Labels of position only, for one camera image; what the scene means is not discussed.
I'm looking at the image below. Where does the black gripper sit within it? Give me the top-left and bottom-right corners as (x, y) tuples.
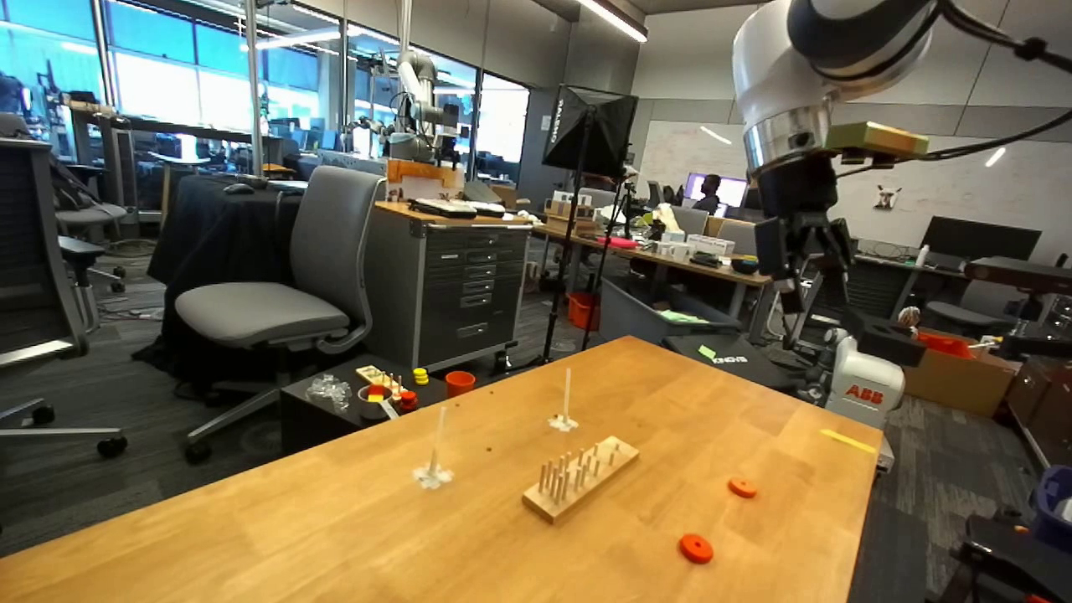
(755, 150), (857, 339)

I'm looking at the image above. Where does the black softbox on stand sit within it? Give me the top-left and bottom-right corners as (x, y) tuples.
(540, 86), (645, 364)

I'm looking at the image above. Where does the wooden peg board stand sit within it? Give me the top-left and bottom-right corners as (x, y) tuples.
(520, 433), (645, 524)

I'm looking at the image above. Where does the green tape strip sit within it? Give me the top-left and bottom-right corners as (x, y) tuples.
(695, 341), (755, 367)

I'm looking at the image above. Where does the long wooden workbench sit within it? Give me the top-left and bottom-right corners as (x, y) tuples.
(534, 211), (777, 293)

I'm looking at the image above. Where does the yellow tape strip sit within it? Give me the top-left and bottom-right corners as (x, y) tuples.
(819, 426), (886, 457)

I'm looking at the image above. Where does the yellow flat object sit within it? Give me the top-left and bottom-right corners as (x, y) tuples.
(824, 116), (933, 160)

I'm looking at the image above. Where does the white whiteboard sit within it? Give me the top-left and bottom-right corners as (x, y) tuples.
(638, 116), (755, 189)

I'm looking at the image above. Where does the brown cardboard box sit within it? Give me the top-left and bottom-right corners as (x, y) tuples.
(903, 339), (1025, 423)

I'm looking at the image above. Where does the black computer monitor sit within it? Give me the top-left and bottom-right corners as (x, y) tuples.
(920, 215), (1044, 265)

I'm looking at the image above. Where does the wooden office desk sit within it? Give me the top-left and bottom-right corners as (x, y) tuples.
(850, 244), (1072, 301)

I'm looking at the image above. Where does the orange bucket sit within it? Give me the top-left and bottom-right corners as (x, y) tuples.
(564, 287), (603, 335)

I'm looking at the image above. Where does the blue bin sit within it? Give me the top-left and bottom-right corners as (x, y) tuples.
(1032, 461), (1072, 549)

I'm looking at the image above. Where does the ceiling light strip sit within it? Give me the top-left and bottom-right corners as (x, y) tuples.
(573, 0), (654, 45)

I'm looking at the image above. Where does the black cart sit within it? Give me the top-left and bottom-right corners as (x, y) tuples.
(956, 513), (1072, 603)

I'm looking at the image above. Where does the grey drawer cabinet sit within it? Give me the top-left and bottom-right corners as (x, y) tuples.
(367, 196), (540, 378)

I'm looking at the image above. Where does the orange box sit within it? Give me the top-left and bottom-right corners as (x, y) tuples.
(383, 155), (469, 204)

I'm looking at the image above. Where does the small red toy piece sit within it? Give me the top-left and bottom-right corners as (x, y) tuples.
(362, 383), (423, 416)

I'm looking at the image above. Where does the small wooden strip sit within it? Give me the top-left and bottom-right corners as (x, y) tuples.
(352, 363), (410, 396)

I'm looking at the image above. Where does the low black side table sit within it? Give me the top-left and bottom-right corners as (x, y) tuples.
(279, 354), (454, 453)

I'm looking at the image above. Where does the clear plastic piece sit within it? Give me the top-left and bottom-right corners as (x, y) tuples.
(305, 372), (355, 407)

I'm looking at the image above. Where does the grey office chair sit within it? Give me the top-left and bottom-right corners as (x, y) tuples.
(171, 160), (388, 469)

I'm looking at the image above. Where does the black cloth covered table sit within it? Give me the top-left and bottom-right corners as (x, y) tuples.
(132, 167), (307, 386)

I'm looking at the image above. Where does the dark mesh office chair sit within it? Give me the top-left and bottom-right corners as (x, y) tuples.
(0, 111), (134, 461)

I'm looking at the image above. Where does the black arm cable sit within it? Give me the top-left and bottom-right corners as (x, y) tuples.
(839, 0), (1072, 179)

